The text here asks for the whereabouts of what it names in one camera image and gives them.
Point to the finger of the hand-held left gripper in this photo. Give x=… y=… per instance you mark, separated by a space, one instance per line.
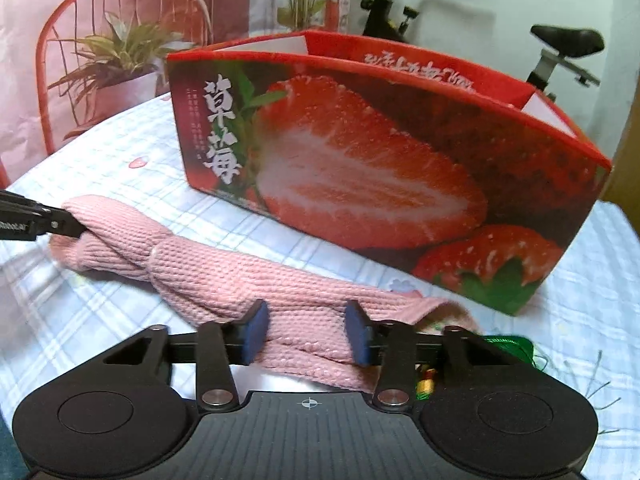
x=60 y=220

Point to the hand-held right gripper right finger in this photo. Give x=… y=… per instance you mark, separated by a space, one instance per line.
x=356 y=335

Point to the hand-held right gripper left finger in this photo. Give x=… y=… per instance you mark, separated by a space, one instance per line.
x=255 y=332

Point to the pink knit towel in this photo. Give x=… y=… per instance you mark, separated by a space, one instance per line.
x=200 y=270

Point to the red strawberry print box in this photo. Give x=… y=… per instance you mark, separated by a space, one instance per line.
x=350 y=160

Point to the checked bedsheet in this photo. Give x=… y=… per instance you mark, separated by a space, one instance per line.
x=125 y=170

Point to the green thread tassel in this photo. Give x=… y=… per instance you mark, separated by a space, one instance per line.
x=515 y=345

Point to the printed backdrop cloth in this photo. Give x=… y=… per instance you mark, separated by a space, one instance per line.
x=225 y=0

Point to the wooden door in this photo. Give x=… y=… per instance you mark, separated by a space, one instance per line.
x=627 y=185

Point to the black exercise bike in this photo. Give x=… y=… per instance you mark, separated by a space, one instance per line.
x=570 y=40

